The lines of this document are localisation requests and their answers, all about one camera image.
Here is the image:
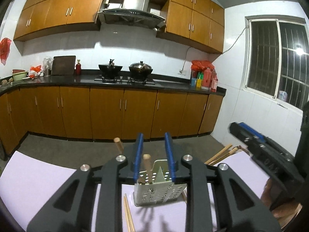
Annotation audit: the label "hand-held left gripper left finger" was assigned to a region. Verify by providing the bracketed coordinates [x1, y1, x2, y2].
[26, 133, 144, 232]

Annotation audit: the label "dark wooden cutting board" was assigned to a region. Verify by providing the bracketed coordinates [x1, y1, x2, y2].
[51, 55, 77, 76]

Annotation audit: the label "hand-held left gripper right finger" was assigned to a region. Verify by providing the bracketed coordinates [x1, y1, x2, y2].
[165, 132, 283, 232]

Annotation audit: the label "black pot with lid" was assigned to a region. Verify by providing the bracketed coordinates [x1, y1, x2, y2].
[128, 61, 154, 79]

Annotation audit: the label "white power cable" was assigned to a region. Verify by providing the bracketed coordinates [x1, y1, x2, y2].
[180, 25, 250, 74]

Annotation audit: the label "black kitchen countertop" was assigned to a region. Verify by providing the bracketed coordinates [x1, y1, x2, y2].
[0, 69, 228, 96]

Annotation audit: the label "black gas stove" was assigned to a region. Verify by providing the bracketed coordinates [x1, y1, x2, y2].
[94, 76, 156, 86]

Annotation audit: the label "wooden wall cabinets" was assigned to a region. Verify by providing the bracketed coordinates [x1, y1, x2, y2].
[13, 0, 226, 54]

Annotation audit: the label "person's right hand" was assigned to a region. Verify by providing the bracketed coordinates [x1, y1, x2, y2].
[261, 177, 304, 219]

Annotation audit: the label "clear plastic bag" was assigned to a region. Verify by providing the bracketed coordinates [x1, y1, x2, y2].
[42, 56, 54, 77]

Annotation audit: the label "barred window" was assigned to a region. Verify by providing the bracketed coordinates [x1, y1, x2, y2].
[242, 15, 309, 112]

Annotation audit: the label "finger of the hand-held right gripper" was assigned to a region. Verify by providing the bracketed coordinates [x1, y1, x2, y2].
[238, 122, 268, 142]
[228, 122, 262, 151]

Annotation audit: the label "steel range hood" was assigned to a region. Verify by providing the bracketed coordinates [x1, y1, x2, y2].
[97, 0, 167, 30]

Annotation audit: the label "wooden base cabinets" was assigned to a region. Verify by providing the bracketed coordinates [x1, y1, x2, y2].
[0, 84, 225, 155]

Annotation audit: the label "black wok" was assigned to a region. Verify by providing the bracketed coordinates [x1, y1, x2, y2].
[98, 58, 123, 80]

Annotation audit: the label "green perforated utensil holder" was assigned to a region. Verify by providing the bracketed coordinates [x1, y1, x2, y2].
[133, 159, 188, 207]

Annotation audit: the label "red plastic jug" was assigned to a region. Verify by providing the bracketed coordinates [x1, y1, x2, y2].
[201, 68, 213, 90]
[211, 70, 219, 92]

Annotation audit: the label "lilac tablecloth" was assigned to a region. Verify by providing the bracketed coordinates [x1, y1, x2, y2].
[0, 150, 272, 232]

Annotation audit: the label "green plastic basin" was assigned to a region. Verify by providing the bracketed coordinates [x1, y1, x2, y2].
[12, 72, 28, 82]

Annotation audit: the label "red and white plastic bag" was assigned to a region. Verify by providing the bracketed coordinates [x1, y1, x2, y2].
[29, 65, 43, 79]

